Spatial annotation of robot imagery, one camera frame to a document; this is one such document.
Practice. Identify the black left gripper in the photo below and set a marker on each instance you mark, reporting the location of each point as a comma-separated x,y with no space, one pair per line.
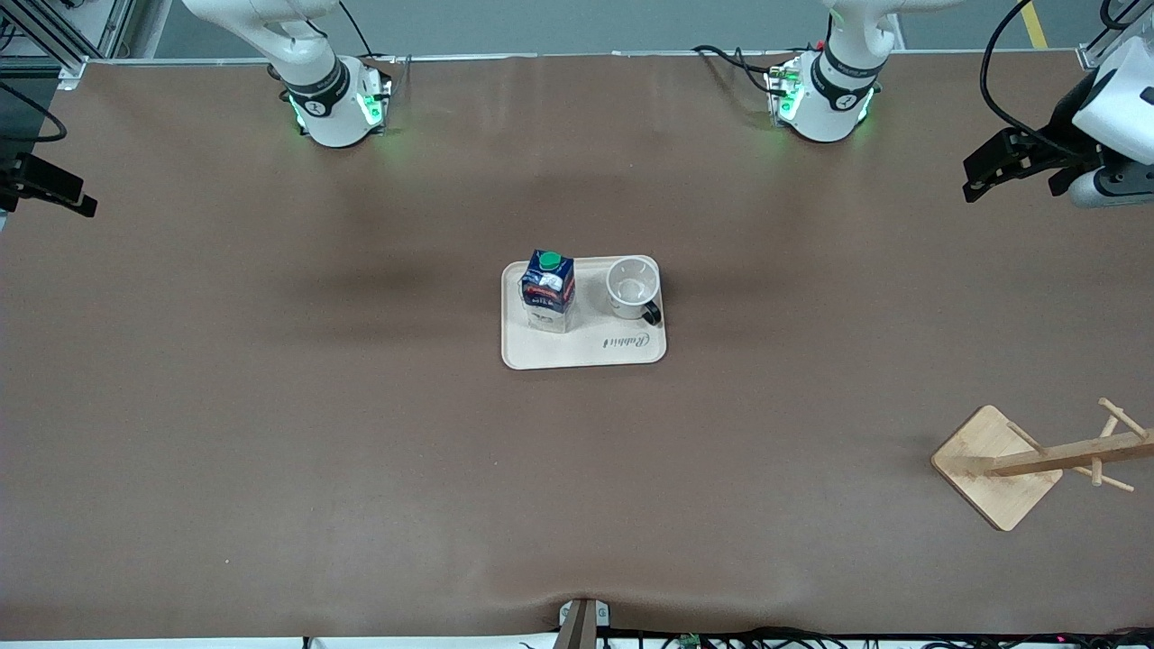
1057,129

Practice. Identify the blue milk carton green cap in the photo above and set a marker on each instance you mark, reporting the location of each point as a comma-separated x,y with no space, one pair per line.
547,296

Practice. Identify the wooden mug rack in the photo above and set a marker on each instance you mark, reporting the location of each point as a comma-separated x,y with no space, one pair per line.
992,478

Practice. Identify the cream plastic tray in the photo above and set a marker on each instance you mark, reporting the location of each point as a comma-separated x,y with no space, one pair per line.
622,342

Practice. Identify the aluminium frame profile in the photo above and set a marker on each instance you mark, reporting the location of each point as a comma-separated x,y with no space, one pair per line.
1104,50
54,36

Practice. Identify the grey metal table bracket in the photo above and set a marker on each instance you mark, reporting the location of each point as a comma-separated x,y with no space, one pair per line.
584,622

